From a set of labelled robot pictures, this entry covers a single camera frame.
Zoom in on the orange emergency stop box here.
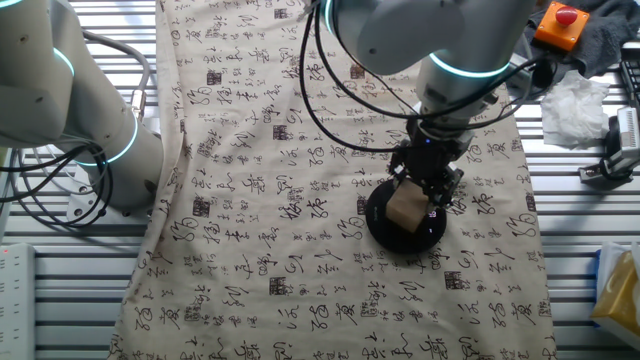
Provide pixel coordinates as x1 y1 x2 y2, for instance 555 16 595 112
532 1 591 53

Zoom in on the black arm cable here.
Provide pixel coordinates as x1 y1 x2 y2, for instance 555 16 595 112
298 0 556 154

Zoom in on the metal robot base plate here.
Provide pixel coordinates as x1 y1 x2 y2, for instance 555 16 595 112
66 168 152 222

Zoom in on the crumpled white tissue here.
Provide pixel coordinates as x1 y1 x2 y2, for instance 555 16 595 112
539 69 612 150

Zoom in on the white power strip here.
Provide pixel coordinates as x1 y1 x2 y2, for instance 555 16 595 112
0 243 37 360

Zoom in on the black round digital scale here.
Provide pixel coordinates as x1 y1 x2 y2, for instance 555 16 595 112
364 177 448 255

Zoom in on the yellow tissue pack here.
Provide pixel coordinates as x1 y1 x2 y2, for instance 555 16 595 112
589 242 640 337

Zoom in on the black keyboard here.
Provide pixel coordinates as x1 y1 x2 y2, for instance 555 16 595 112
618 58 640 107

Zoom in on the black base cable bundle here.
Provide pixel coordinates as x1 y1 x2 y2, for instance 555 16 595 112
0 141 115 229

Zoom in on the beige calligraphy print cloth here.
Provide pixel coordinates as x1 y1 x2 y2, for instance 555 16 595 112
107 0 557 360

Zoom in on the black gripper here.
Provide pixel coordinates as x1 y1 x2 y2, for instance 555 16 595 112
387 134 474 217

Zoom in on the light wooden cube block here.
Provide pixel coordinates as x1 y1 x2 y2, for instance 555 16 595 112
384 178 431 234

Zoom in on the small silver camera on stand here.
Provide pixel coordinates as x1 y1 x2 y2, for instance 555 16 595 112
578 106 640 191

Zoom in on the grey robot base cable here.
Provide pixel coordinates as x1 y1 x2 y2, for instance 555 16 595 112
78 28 152 122

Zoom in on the grey towel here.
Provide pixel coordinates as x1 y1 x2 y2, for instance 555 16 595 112
514 0 640 81

